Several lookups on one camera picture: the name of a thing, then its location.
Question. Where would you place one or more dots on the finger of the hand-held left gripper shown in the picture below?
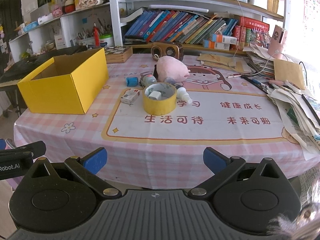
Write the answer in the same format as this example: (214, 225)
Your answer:
(32, 147)
(2, 144)

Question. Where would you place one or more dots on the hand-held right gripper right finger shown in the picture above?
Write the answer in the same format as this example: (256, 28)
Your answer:
(212, 158)

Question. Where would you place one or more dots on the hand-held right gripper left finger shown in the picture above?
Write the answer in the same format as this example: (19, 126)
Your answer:
(96, 158)

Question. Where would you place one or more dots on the yellow cardboard box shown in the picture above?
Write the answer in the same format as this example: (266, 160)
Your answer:
(57, 92)

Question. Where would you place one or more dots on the small white box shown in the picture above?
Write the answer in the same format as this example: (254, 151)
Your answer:
(130, 96)

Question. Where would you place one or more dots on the dark blue spray bottle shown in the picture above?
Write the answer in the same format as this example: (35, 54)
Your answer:
(182, 91)

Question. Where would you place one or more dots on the yellow tape roll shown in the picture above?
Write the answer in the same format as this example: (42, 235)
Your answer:
(160, 106)

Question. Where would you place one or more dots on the white charger plug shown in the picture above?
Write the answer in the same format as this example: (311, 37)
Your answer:
(155, 95)

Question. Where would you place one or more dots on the small dark bottle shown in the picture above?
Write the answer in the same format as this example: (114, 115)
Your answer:
(170, 81)

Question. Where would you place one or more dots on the grey toy car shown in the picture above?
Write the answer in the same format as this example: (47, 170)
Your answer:
(147, 80)

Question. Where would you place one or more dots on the pink plush toy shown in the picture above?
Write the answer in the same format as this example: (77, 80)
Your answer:
(172, 67)

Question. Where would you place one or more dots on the pink printed desktop cloth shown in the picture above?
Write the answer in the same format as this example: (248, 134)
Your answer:
(200, 130)

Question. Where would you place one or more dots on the black keyboard stand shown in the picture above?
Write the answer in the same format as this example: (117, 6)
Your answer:
(18, 102)

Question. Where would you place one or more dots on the black keyboard piano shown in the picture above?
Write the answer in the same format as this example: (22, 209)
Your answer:
(15, 67)

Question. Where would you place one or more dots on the blue crumpled wrapper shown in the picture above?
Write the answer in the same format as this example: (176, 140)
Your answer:
(131, 80)

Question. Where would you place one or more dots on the dark pen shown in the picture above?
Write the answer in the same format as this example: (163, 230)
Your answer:
(252, 82)

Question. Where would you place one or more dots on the pile of papers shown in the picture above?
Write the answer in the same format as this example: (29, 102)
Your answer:
(292, 105)

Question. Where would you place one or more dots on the flat brown envelopes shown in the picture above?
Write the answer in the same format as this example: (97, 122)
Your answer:
(220, 60)

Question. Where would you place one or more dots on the pink marker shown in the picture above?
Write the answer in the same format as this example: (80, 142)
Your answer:
(276, 82)

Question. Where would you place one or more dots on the black binder clip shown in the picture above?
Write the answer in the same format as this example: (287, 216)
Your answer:
(155, 71)

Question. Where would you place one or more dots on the wooden chess board box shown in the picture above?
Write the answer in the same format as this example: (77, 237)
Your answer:
(117, 56)

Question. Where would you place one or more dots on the white box red label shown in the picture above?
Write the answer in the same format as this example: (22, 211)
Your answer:
(60, 42)

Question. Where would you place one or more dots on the grey fluffy cloth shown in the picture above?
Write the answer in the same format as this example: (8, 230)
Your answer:
(300, 225)

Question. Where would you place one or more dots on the orange white medicine box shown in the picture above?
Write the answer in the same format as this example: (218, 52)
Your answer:
(225, 38)
(215, 45)

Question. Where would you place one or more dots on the upright kraft envelope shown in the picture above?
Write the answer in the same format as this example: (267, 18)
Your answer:
(287, 72)

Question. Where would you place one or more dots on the brown retro radio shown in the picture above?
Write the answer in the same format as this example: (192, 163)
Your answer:
(172, 51)

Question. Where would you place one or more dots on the white pen cup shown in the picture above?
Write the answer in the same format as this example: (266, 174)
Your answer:
(86, 43)

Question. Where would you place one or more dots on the white tub green lid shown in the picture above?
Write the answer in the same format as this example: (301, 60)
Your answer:
(106, 41)

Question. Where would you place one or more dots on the blue tissue pack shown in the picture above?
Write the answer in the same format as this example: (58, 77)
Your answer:
(30, 26)

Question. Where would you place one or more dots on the red bottle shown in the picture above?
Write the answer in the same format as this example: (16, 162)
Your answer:
(96, 36)

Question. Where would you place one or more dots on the upright red books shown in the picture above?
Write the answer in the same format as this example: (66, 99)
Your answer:
(241, 38)

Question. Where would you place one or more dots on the white tissue pack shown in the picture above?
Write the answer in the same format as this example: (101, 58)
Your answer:
(45, 19)

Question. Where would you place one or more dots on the colourful card pack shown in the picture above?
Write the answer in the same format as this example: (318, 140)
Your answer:
(260, 38)

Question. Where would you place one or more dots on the pink pen holder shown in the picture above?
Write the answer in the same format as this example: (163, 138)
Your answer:
(276, 45)

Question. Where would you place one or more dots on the row of colourful books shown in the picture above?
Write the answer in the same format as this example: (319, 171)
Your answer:
(175, 27)

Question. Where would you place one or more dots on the thick red dictionary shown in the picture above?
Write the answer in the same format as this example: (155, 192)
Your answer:
(255, 25)

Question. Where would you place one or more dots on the white bookshelf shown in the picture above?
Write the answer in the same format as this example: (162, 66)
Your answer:
(115, 17)

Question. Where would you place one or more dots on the wall poster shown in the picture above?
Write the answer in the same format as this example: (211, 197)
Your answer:
(311, 7)

